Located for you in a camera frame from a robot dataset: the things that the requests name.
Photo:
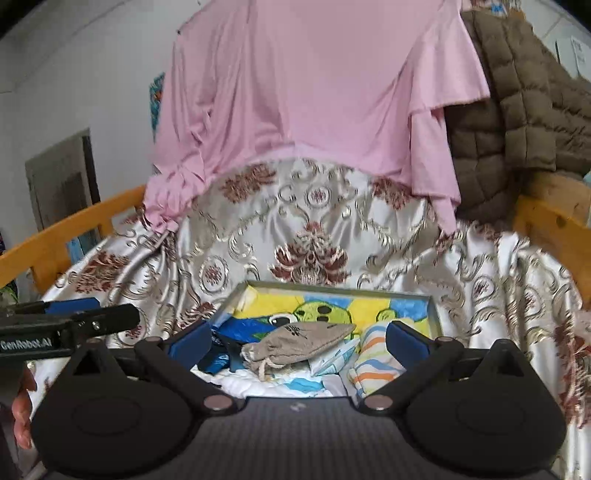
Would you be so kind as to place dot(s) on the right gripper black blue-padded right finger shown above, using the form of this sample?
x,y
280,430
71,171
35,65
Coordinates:
x,y
424,360

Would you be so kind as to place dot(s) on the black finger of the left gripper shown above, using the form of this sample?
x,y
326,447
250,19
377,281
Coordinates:
x,y
106,321

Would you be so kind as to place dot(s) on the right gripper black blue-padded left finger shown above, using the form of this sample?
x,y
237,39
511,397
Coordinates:
x,y
169,362

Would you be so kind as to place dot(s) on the striped yellow sock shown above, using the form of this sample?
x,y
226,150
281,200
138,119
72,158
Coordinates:
x,y
375,366

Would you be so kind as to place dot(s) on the blue bag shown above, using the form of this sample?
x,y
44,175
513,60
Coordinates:
x,y
228,338

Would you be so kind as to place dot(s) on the white quilted cloth blue print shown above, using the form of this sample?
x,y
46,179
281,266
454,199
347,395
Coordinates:
x,y
294,384

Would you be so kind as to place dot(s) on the white light-blue cloth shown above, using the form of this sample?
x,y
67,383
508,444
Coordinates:
x,y
332,361

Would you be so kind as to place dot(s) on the beige drawstring bag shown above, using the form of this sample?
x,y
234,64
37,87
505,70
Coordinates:
x,y
293,343

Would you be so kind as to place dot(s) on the person's left hand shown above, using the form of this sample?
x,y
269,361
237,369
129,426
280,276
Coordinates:
x,y
22,410

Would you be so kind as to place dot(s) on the grey box with cartoon drawing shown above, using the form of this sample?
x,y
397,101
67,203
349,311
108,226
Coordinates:
x,y
255,308

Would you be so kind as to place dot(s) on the floral satin bed cover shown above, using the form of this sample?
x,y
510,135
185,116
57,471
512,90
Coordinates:
x,y
323,225

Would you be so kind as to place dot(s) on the brown quilted jacket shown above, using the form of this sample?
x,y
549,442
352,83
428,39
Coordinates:
x,y
537,118

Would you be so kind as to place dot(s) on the pink hanging sheet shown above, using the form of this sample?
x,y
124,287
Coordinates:
x,y
361,83

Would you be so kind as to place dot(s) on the orange wooden left bed rail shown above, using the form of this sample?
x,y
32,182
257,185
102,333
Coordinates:
x,y
45,254

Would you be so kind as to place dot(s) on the orange wooden bed rail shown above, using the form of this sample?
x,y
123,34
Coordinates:
x,y
45,254
561,236

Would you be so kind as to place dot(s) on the grey wall panel door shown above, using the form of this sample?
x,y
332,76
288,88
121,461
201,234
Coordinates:
x,y
62,180

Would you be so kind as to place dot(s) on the orange wooden right bed rail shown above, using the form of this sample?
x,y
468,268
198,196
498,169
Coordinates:
x,y
561,236

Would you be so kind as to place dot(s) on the colourful wall poster left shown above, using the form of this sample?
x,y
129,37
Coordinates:
x,y
155,95

